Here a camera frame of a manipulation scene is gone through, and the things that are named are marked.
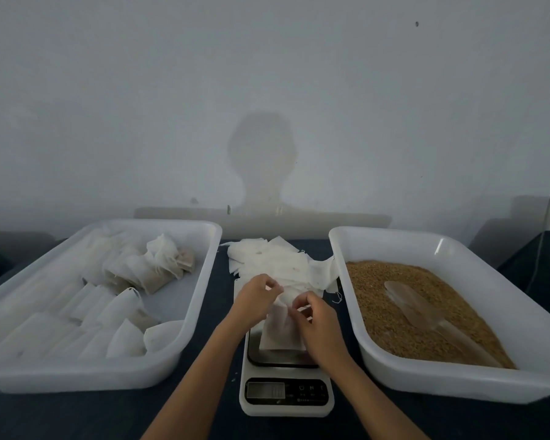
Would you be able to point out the pile of empty filter bags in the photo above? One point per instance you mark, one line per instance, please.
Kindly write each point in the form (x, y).
(275, 265)

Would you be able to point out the person's left hand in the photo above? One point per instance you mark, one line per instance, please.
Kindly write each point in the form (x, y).
(251, 301)

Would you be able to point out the digital kitchen scale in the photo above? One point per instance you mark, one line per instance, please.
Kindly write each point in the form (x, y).
(284, 384)

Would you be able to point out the person's left forearm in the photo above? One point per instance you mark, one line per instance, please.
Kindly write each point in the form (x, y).
(197, 384)

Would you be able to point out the brown grain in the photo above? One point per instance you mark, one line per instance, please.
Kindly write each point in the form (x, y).
(394, 306)

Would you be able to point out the white filter bag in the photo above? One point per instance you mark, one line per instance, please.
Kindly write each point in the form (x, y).
(279, 332)

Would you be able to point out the person's right forearm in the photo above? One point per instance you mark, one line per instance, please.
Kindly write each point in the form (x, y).
(371, 403)

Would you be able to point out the clear plastic scoop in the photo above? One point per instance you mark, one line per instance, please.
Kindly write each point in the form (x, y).
(421, 311)

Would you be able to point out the white plastic tray with bags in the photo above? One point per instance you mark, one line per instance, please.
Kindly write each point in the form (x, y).
(178, 297)

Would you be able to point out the person's right hand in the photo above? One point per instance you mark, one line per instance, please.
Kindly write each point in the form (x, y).
(318, 328)

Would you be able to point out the person's right thumb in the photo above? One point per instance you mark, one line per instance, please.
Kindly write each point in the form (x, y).
(297, 321)

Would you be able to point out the pile of filled filter bags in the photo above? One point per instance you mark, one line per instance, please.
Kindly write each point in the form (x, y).
(101, 306)

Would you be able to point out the person's left fingers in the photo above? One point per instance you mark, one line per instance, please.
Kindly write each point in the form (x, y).
(269, 284)

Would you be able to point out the white plastic tray with grain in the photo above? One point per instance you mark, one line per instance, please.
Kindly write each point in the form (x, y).
(522, 325)

